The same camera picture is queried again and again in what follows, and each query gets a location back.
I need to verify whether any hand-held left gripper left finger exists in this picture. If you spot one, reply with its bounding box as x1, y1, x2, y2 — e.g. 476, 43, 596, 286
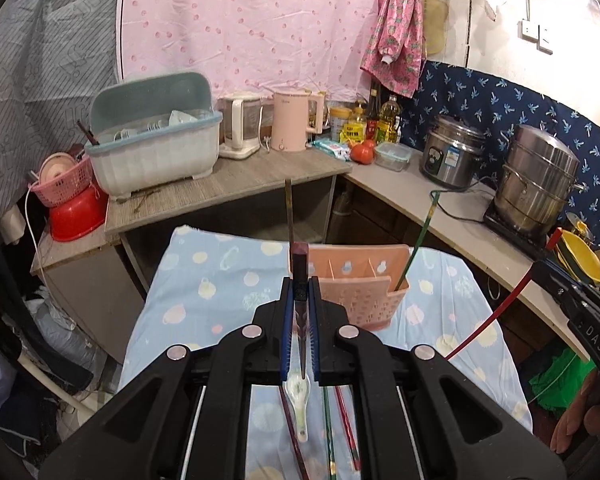
39, 276, 301, 480

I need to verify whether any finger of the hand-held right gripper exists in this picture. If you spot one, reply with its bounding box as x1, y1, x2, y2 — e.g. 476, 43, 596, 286
531, 259, 588, 333
544, 254, 600, 322

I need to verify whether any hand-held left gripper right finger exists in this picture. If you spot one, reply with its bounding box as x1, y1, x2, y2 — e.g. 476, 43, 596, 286
307, 276, 566, 480

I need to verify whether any pink perforated utensil holder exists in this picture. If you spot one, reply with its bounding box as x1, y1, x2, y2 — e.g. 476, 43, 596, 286
306, 243, 412, 332

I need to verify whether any red chopstick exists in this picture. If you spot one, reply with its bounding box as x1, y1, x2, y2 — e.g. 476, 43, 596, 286
444, 228, 564, 362
335, 386, 363, 472

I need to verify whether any green patterned ceramic spoon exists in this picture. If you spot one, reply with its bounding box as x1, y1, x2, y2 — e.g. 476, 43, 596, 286
282, 376, 312, 443

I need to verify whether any brown chopstick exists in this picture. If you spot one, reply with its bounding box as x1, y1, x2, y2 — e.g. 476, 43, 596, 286
284, 179, 296, 251

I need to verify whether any maroon chopstick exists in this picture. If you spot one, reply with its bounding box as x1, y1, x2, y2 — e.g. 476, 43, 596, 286
279, 386, 312, 480

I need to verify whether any green chopstick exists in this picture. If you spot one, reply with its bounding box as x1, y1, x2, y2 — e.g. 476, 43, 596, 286
323, 387, 338, 480
391, 190, 441, 293

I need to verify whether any person's right hand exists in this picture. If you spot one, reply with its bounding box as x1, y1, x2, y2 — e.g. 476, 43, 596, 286
550, 374, 600, 457

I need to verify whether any stack of yellow bowls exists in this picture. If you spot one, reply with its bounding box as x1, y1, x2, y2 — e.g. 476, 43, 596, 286
557, 229, 600, 287

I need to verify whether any green cloth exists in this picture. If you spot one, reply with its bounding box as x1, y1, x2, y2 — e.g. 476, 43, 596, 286
529, 347, 600, 417

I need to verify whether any black induction cooker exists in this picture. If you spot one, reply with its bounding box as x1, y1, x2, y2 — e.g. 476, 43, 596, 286
482, 204, 557, 262

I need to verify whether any blue printed tablecloth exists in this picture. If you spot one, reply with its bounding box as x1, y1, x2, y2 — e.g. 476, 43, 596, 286
117, 225, 534, 480

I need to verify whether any steel steamer pot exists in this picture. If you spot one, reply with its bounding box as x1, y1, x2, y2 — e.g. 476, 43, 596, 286
494, 123, 587, 239

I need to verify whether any grey wood table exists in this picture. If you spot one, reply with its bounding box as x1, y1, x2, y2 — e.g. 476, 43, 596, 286
104, 146, 355, 281

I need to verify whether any steel rice cooker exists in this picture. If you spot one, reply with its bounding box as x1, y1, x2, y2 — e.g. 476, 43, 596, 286
419, 114, 487, 191

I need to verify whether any wet wipes pack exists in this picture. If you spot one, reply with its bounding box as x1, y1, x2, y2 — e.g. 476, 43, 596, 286
312, 137, 354, 163

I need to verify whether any green lidded glass container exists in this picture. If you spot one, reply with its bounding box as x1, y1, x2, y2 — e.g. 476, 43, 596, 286
374, 142, 413, 174

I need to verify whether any yellow seasoning packet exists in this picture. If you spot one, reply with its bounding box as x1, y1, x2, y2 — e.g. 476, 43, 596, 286
340, 119, 367, 144

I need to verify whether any blue leaf print cloth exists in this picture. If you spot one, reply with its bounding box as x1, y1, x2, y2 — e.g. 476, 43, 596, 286
400, 60, 600, 252

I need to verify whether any pink electric kettle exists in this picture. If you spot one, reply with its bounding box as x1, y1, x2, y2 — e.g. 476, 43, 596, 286
271, 87, 327, 154

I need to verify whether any small beige cabinet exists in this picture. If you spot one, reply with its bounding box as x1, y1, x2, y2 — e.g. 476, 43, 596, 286
29, 220, 148, 363

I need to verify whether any white glass electric kettle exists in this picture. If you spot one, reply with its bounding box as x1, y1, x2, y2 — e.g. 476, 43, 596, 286
217, 91, 264, 161

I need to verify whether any dark sauce bottle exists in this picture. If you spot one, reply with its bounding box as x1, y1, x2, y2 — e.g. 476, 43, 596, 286
365, 87, 381, 141

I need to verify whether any cooking oil bottle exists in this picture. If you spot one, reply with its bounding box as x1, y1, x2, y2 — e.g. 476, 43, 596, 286
379, 95, 402, 144

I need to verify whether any white dish drainer box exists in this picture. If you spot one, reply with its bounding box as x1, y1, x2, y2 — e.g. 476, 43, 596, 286
84, 71, 224, 202

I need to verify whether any red plastic basin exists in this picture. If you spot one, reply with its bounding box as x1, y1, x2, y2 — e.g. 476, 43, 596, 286
48, 187, 110, 244

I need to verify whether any pink plastic basket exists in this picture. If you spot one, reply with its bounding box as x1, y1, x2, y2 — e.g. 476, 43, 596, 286
30, 155, 99, 209

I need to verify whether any pink bowl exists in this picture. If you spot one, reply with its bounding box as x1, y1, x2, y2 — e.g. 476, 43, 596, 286
39, 152, 77, 187

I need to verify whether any beige hanging pad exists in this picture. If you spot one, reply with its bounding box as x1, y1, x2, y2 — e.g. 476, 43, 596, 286
424, 0, 449, 57

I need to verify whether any pink floral apron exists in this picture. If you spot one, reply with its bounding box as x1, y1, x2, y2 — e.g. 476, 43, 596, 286
359, 0, 426, 99

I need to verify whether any pink dotted curtain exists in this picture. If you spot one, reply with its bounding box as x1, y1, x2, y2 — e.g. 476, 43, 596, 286
117, 0, 382, 105

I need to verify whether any grey striped cloth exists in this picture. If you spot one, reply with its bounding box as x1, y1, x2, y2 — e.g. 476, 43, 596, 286
0, 0, 125, 222

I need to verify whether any black power cable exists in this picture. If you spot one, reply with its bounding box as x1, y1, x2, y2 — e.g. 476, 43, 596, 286
429, 178, 497, 224

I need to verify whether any white wall socket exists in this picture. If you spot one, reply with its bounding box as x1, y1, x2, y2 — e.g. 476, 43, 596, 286
519, 18, 555, 54

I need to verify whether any white cable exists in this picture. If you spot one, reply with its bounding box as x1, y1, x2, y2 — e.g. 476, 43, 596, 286
24, 184, 50, 282

